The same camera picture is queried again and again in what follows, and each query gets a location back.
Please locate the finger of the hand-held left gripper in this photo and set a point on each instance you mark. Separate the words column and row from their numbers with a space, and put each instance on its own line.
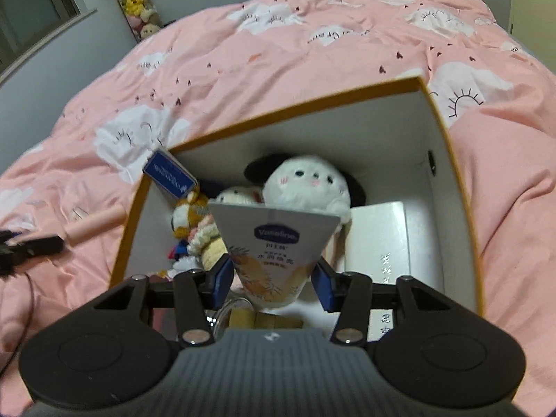
column 41, row 246

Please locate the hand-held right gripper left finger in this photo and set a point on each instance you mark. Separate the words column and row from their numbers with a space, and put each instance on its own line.
column 221, row 279

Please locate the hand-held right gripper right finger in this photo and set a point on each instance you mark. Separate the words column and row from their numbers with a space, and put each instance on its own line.
column 323, row 289

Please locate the clear glass jar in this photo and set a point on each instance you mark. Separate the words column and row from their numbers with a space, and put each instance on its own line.
column 226, row 312

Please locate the lotion tube with orange print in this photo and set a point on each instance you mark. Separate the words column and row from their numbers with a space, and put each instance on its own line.
column 273, row 260

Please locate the brown and white dog plush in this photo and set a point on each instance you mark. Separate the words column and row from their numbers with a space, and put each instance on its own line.
column 191, row 217

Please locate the white glasses box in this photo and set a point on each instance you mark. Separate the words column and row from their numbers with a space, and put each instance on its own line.
column 378, row 243

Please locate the white plush with black ears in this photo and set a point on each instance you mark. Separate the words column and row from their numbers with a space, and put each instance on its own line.
column 304, row 182

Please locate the blue card box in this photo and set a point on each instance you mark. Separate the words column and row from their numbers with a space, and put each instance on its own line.
column 169, row 173

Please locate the orange cardboard box container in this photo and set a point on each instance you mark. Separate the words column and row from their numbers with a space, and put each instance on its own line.
column 391, row 139

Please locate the pink printed blanket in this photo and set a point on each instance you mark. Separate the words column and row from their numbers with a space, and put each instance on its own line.
column 304, row 52

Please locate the window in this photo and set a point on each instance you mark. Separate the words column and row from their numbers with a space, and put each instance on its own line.
column 26, row 8

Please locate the column of small plush toys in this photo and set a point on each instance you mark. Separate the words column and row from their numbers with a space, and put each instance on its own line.
column 134, row 4

